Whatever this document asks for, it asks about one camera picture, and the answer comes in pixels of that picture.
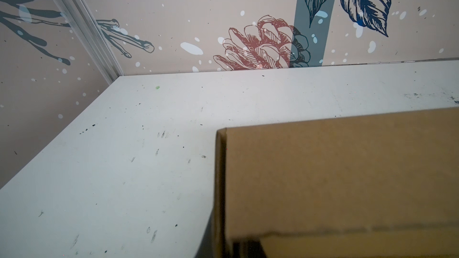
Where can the brown cardboard paper box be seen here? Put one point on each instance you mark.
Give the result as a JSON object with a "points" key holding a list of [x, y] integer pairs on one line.
{"points": [[371, 186]]}

